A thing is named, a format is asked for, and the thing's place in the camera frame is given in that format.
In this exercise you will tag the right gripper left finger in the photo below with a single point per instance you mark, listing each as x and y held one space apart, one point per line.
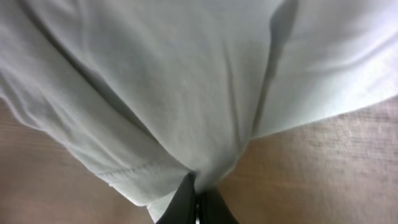
182 208

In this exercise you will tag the white t-shirt black print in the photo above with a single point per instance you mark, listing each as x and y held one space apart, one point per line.
144 92

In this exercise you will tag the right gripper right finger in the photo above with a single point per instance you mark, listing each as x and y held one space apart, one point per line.
212 209

